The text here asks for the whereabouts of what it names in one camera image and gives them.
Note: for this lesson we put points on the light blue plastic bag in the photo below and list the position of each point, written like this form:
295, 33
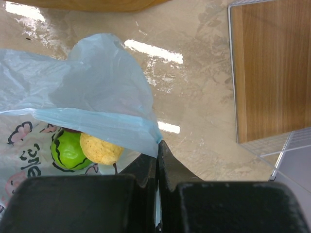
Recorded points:
99, 89

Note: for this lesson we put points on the white wire wooden shelf rack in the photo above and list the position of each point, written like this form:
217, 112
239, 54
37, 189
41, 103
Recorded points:
270, 49

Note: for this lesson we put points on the brown Trader Joe's tote bag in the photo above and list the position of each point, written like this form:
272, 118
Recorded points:
94, 5

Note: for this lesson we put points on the yellow pear toy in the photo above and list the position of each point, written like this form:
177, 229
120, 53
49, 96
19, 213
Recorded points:
100, 151

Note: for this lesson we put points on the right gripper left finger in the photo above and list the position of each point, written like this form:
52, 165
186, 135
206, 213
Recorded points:
118, 203

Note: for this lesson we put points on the green watermelon toy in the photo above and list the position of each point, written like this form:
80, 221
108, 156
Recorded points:
67, 153

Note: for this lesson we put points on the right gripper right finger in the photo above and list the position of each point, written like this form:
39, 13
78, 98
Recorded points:
191, 205

